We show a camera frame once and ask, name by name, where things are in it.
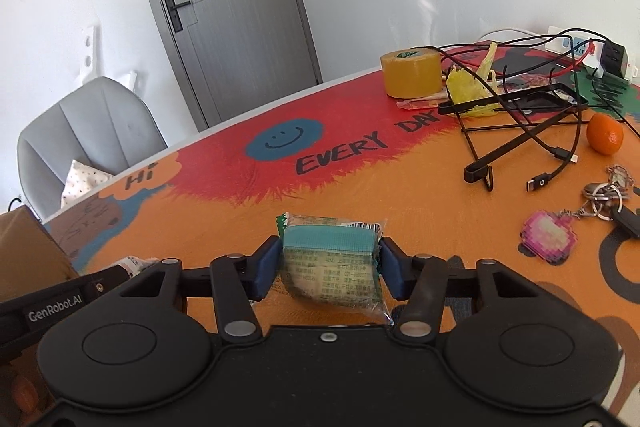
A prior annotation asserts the bunch of keys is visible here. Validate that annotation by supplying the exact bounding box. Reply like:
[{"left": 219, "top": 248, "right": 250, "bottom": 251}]
[{"left": 582, "top": 164, "right": 640, "bottom": 240}]

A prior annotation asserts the grey armchair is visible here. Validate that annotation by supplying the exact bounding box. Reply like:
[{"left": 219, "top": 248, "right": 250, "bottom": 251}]
[{"left": 16, "top": 76, "right": 168, "bottom": 220}]

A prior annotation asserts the black wire stand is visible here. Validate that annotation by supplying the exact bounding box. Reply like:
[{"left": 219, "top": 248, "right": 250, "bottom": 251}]
[{"left": 437, "top": 82, "right": 591, "bottom": 192}]

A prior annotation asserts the pink pixel keychain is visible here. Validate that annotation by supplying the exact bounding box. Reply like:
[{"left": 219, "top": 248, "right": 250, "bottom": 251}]
[{"left": 520, "top": 209, "right": 576, "bottom": 265}]

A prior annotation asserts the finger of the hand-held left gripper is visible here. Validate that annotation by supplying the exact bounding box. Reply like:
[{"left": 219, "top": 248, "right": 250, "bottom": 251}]
[{"left": 80, "top": 264, "right": 146, "bottom": 295}]

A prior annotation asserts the tangerine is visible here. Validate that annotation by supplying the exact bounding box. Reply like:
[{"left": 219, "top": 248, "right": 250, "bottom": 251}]
[{"left": 586, "top": 114, "right": 625, "bottom": 156}]

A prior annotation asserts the white power strip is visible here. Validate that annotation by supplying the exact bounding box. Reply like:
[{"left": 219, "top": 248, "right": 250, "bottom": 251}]
[{"left": 545, "top": 25, "right": 638, "bottom": 82}]

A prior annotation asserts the printed cartoon table mat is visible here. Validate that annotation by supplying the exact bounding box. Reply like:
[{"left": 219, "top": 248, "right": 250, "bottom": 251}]
[{"left": 42, "top": 39, "right": 640, "bottom": 427}]

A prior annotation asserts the yellow crumpled plastic wrapper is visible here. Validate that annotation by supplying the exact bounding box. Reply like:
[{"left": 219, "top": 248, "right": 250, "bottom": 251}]
[{"left": 446, "top": 42, "right": 501, "bottom": 120}]

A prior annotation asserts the black usb cable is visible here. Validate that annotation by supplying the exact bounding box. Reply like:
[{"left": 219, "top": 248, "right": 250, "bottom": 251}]
[{"left": 500, "top": 32, "right": 613, "bottom": 195}]

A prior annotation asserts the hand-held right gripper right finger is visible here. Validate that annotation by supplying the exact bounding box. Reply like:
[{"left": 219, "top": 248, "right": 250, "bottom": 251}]
[{"left": 377, "top": 237, "right": 546, "bottom": 340}]

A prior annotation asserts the white dotted pillow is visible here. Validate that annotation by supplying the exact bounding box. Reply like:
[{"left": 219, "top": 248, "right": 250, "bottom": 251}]
[{"left": 60, "top": 159, "right": 115, "bottom": 209}]

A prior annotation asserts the yellow tape roll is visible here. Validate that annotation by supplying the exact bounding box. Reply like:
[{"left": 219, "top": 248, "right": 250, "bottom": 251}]
[{"left": 380, "top": 48, "right": 443, "bottom": 98}]

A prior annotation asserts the black charger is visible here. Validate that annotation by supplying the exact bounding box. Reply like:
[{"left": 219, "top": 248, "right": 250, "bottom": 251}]
[{"left": 597, "top": 41, "right": 628, "bottom": 75}]

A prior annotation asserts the grey door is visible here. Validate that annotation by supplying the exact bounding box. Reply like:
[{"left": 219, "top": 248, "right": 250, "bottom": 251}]
[{"left": 126, "top": 0, "right": 323, "bottom": 132}]

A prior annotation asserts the black white-tipped cable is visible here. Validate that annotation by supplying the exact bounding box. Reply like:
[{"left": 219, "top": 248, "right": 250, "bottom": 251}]
[{"left": 495, "top": 67, "right": 581, "bottom": 165}]

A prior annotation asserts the red cable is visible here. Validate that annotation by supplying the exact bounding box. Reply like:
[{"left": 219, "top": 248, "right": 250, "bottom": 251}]
[{"left": 547, "top": 42, "right": 598, "bottom": 75}]

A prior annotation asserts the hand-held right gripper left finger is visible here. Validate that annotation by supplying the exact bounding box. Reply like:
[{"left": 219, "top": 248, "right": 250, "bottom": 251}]
[{"left": 115, "top": 234, "right": 285, "bottom": 340}]

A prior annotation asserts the black door handle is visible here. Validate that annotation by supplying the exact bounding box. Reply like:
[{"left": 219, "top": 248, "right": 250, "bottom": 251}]
[{"left": 164, "top": 0, "right": 192, "bottom": 32}]

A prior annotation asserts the teal sandwich snack packet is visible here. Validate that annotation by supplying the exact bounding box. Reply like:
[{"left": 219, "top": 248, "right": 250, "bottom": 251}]
[{"left": 276, "top": 213, "right": 396, "bottom": 325}]

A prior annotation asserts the flat orange wrapper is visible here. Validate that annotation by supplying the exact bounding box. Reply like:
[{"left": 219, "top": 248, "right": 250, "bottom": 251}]
[{"left": 396, "top": 92, "right": 451, "bottom": 110}]

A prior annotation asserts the cardboard box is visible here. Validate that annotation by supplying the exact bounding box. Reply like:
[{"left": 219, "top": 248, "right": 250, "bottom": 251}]
[{"left": 0, "top": 206, "right": 78, "bottom": 303}]

